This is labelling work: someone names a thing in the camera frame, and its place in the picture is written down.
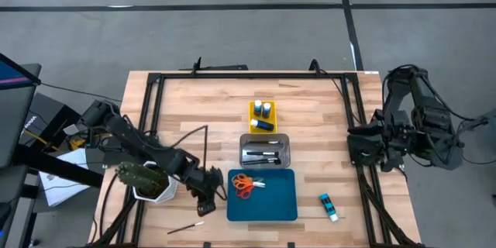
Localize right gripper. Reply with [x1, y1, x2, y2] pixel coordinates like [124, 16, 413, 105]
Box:
[347, 110, 414, 152]

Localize orange-handled scissors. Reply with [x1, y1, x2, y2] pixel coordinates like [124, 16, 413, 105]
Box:
[231, 173, 267, 190]

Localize red-handled scissors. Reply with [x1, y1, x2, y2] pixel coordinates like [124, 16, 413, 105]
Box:
[235, 180, 267, 201]

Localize thin paintbrush white tip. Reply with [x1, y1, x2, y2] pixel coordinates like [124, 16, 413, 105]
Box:
[167, 220, 205, 236]

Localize blue glue stick white cap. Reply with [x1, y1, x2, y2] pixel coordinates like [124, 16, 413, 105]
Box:
[319, 193, 339, 222]

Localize cactus in white pot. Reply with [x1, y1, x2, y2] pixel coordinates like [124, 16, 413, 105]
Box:
[115, 160, 179, 205]

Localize grey translucent plastic bin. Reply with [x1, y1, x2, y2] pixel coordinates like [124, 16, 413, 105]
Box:
[239, 133, 292, 170]

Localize blue plastic bin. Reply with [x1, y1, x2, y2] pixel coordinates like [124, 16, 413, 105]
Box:
[226, 168, 298, 222]

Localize yellow perforated plastic basket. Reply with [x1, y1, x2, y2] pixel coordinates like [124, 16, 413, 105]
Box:
[247, 99, 278, 134]

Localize grey chair base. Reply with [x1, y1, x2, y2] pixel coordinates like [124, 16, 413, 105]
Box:
[456, 108, 496, 164]

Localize white paper sheet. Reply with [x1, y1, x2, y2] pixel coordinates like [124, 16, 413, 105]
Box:
[38, 147, 92, 208]

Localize black computer case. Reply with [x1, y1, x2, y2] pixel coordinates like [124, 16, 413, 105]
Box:
[22, 91, 81, 152]

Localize computer monitor blue screen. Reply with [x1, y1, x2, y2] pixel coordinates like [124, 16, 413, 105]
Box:
[0, 52, 42, 91]

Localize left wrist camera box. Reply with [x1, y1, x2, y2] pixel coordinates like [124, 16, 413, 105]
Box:
[196, 200, 218, 219]

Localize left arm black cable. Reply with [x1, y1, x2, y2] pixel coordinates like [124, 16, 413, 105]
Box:
[170, 124, 209, 171]

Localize thin black table cable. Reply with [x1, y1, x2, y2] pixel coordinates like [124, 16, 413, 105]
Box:
[317, 68, 360, 127]

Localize black aluminium table frame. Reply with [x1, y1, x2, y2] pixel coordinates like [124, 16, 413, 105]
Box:
[89, 70, 424, 248]

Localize black mount bracket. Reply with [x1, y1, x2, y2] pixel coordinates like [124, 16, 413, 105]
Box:
[191, 57, 250, 73]

